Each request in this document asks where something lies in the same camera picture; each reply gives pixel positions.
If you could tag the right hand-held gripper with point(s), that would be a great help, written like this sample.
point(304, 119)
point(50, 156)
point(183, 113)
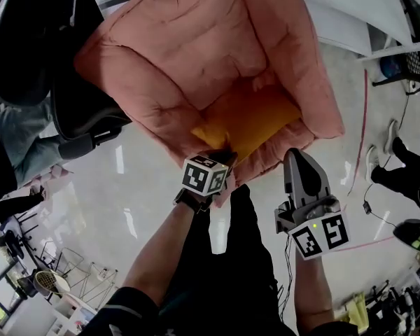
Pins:
point(318, 233)

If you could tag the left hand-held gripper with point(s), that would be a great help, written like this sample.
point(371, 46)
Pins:
point(199, 177)

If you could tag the orange seat cushion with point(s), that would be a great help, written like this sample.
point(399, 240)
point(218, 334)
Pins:
point(252, 121)

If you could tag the person's right forearm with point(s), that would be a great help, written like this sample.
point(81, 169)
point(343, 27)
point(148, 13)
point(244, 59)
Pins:
point(311, 285)

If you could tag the person's left forearm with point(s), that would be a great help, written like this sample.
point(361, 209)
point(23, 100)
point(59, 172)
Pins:
point(161, 250)

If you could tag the white sneakers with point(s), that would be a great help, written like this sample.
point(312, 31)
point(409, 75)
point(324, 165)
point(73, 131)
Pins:
point(368, 206)

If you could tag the person's black trousers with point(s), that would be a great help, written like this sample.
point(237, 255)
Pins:
point(231, 257)

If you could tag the black and green device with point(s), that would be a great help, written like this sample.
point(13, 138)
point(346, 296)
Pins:
point(411, 234)

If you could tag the yellow cloth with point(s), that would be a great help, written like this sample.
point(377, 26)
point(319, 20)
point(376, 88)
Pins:
point(357, 308)

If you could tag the blue bag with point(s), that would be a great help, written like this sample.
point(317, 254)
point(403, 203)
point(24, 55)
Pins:
point(392, 69)

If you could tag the person's black shirt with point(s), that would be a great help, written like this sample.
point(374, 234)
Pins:
point(122, 310)

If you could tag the small black swivel chair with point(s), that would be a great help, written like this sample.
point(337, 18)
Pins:
point(10, 245)

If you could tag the black office chair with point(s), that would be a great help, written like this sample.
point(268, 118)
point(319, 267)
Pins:
point(38, 47)

